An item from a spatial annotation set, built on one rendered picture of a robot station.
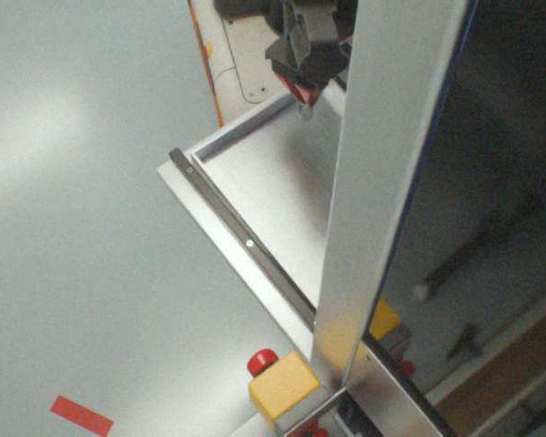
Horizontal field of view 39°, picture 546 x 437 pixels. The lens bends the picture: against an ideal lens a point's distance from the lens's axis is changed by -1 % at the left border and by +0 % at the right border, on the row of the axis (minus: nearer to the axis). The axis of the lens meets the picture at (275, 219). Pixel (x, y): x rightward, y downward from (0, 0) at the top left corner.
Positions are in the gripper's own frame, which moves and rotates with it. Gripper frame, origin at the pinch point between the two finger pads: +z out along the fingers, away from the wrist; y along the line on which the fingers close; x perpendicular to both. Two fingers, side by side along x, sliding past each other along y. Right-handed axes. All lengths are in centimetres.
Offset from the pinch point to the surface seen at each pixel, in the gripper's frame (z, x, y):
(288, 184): 10.3, -8.3, 3.1
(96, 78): 88, 24, -103
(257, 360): -0.1, -35.6, 21.4
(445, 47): -62, -34, 37
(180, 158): 7.5, -16.5, -11.6
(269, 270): 9.8, -21.8, 10.8
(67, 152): 90, 0, -90
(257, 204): 10.4, -14.1, 1.7
